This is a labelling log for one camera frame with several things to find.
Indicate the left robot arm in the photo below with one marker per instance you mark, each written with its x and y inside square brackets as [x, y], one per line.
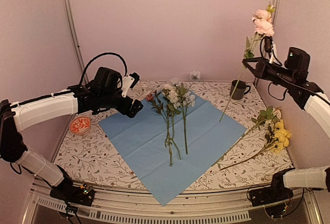
[108, 90]

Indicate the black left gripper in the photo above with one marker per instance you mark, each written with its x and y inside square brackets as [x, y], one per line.
[125, 109]

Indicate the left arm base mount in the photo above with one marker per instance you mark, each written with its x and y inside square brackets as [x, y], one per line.
[74, 194]

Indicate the blue wrapping paper sheet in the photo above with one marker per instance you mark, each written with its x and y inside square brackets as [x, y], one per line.
[168, 156]

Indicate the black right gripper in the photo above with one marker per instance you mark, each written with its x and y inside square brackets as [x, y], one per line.
[261, 67]

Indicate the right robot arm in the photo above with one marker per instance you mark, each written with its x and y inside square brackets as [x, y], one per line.
[310, 98]

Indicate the yellow fake flower stem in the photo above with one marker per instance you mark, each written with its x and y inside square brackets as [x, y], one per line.
[276, 136]

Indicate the red patterned small dish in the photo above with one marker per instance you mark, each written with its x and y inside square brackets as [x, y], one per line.
[80, 125]

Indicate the pink fake flower stem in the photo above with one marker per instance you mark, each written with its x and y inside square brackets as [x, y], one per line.
[263, 26]

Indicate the left aluminium frame post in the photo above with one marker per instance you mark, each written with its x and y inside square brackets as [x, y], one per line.
[74, 38]

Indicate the clear plastic wrap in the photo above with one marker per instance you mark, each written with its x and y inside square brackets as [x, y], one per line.
[146, 88]

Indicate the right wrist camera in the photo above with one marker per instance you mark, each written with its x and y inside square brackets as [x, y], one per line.
[269, 48]

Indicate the white blue fake flower stem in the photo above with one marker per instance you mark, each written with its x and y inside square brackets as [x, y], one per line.
[186, 99]

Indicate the pale blue fake flower stem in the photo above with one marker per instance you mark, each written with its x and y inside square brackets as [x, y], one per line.
[194, 76]

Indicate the dark grey metal mug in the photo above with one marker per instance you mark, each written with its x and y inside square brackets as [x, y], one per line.
[239, 89]

